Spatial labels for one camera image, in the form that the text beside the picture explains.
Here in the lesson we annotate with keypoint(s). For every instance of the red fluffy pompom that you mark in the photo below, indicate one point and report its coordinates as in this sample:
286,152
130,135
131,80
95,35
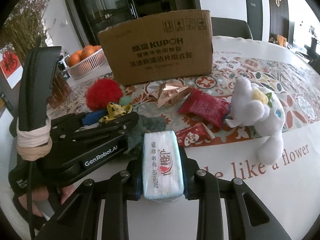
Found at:
101,93

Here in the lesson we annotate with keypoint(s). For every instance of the red fu character poster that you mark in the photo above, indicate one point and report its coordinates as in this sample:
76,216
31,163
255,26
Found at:
11,68

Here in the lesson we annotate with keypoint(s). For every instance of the white tissue pack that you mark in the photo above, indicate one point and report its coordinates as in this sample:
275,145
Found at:
161,167

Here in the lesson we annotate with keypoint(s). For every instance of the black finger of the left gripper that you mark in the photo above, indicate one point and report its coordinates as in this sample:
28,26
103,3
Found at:
78,119
122,123

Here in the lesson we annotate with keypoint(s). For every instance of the left hand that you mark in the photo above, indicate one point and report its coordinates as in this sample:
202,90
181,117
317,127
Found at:
41,194

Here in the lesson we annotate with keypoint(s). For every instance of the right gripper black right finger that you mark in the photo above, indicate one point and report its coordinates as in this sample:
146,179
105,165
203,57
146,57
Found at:
227,204

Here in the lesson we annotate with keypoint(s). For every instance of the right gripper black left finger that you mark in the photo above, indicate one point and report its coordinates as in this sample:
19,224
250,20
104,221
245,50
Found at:
97,207

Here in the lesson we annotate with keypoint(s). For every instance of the dark interior door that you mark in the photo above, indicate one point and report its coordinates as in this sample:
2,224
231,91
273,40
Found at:
255,18

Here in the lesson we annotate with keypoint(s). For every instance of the brown cardboard box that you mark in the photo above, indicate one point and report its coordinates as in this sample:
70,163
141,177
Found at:
160,46

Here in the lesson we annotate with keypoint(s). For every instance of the red snack packet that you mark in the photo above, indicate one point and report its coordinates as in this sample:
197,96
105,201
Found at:
210,108

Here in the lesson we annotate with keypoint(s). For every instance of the light green plush piece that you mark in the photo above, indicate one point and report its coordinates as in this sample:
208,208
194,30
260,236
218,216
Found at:
125,100

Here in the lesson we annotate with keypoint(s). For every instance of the orange fruit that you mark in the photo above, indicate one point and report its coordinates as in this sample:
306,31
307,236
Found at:
87,51
97,48
74,59

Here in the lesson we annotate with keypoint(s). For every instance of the dark wall panel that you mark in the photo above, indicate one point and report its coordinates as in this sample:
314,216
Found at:
279,18

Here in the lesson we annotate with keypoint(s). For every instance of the patterned tile table runner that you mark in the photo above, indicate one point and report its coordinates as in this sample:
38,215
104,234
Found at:
297,88

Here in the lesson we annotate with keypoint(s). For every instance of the dark glass door cabinet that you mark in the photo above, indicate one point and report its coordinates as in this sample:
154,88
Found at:
89,17

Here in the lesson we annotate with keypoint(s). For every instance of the rose gold fortune biscuit pack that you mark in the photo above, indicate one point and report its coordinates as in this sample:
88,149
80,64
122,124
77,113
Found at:
171,92

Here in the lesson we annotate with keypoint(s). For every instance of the small red candy wrapper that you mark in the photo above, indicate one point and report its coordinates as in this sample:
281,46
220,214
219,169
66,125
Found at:
193,134

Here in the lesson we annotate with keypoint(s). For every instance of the dark grey chair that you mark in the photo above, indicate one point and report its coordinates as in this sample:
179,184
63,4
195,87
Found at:
231,28

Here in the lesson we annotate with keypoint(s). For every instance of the dried flower bouquet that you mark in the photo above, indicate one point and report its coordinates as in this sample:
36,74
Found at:
25,28

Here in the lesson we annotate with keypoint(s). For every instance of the yellow spotted plush toy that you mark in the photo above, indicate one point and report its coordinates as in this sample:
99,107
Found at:
114,111

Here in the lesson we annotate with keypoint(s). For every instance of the white plush bunny toy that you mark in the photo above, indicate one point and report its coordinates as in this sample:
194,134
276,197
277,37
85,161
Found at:
259,107

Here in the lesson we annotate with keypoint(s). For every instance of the brown glass vase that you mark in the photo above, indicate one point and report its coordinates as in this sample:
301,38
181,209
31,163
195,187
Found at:
60,91

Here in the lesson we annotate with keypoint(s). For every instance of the white basket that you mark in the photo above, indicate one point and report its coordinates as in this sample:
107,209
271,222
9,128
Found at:
86,66

